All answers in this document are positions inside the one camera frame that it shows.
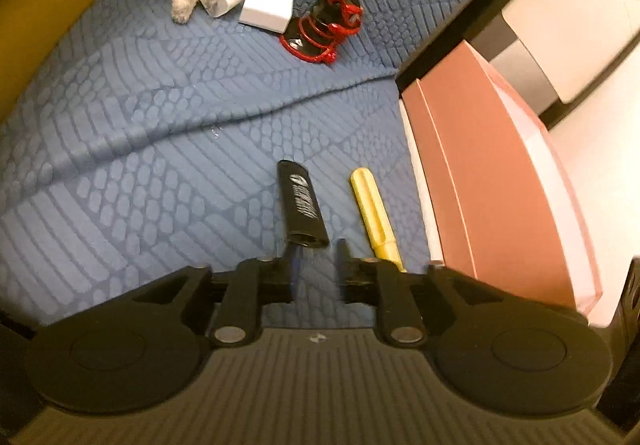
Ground blue textured seat cushion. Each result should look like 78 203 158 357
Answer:
1 0 464 328

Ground black lighter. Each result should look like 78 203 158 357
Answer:
277 160 330 249

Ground pink cardboard box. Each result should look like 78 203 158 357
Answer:
397 38 640 329

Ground red black dragon figurine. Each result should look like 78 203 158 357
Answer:
279 0 363 64

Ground yellow handled screwdriver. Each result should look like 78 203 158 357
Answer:
349 168 406 273

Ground white square power adapter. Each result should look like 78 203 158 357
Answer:
239 0 294 33

